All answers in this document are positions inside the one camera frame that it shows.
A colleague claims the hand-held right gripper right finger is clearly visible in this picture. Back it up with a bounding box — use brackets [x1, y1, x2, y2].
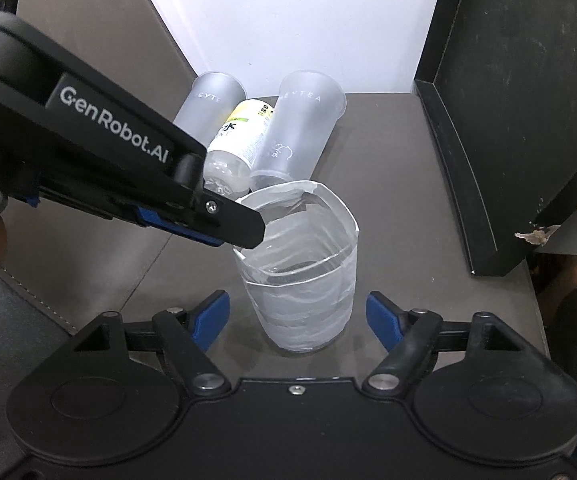
[363, 290, 529, 393]

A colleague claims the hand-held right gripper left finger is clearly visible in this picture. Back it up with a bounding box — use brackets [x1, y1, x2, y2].
[71, 290, 232, 393]

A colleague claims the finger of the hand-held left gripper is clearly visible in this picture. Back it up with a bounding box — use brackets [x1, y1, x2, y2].
[136, 154, 268, 250]

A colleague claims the frosted plastic cup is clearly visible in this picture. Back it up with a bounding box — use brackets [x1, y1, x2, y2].
[249, 70, 347, 192]
[173, 71, 248, 148]

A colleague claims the clear container with white liner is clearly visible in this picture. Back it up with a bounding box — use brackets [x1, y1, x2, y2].
[232, 179, 359, 356]

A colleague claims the clear bottle with yellow label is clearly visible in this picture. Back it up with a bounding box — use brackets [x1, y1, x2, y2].
[203, 99, 275, 200]

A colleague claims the torn paper scrap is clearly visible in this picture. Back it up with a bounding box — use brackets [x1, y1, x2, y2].
[513, 225, 561, 246]

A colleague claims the grey stitched leather mat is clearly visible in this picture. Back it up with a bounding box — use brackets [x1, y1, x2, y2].
[0, 270, 99, 411]

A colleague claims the white board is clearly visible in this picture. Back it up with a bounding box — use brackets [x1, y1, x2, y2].
[129, 0, 441, 95]

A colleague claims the black box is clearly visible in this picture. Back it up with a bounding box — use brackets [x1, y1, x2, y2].
[413, 0, 577, 277]

